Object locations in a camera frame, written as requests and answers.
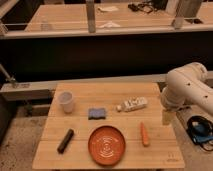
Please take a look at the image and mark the orange ceramic bowl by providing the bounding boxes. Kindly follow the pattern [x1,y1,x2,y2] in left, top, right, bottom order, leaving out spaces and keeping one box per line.
[88,125,126,166]

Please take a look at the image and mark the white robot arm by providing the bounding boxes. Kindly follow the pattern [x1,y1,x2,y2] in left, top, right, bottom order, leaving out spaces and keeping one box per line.
[160,62,213,116]

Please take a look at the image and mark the blue sponge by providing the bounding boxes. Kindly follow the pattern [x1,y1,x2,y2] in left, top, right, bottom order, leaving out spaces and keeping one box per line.
[88,108,106,120]

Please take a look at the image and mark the white plastic bottle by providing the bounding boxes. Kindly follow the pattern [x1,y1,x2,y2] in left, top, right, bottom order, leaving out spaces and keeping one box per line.
[116,97,148,112]

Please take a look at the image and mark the white plastic cup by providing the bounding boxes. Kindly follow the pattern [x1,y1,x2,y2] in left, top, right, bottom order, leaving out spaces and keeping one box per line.
[58,91,74,113]

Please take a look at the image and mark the white crumpled paper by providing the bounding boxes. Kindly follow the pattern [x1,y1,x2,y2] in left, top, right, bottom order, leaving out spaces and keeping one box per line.
[98,21,121,28]

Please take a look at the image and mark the orange carrot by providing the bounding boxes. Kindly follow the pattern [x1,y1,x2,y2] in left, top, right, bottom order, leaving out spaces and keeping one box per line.
[140,122,149,147]

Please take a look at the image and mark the white paper on far table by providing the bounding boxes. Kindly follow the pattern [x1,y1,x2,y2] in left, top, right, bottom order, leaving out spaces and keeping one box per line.
[98,6,119,12]

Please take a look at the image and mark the clear plastic cup far table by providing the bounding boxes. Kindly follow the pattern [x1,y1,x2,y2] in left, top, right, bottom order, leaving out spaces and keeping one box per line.
[41,20,51,31]

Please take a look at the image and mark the grey metal post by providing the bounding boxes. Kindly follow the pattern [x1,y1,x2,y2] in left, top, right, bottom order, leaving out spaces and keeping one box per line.
[86,0,96,33]
[172,0,192,29]

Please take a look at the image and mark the black cables on far table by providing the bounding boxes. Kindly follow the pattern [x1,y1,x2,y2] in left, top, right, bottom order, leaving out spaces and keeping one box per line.
[127,1,159,14]

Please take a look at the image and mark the metal clamp on rail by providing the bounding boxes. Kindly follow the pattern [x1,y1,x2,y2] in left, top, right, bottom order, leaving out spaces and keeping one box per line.
[0,63,18,88]

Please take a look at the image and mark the grey metal post right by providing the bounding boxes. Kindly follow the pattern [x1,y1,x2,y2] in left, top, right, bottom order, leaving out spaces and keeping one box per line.
[172,0,192,29]

